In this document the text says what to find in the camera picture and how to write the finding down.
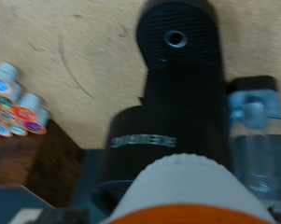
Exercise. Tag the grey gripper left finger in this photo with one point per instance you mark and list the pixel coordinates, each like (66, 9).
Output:
(62, 216)

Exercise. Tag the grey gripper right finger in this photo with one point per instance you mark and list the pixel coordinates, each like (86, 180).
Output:
(280, 216)

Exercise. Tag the white K-cup pod orange lid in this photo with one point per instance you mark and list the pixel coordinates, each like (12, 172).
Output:
(189, 183)

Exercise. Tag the black Keurig coffee machine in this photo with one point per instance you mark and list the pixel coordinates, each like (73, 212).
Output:
(183, 102)

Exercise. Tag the K-cup pod teal lid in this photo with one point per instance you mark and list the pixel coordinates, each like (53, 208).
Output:
(18, 130)

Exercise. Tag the K-cup pod red lid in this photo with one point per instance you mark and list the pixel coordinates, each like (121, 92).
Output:
(26, 109)

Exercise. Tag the K-cup pod green lid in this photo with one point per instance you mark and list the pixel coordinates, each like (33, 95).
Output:
(3, 101)

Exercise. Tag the K-cup pod blue lid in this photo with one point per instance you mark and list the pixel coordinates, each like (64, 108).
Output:
(4, 77)

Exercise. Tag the dark brown wooden box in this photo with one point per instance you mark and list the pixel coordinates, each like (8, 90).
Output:
(49, 168)

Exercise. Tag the grey metal pole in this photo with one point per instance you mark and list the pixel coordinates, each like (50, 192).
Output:
(258, 149)

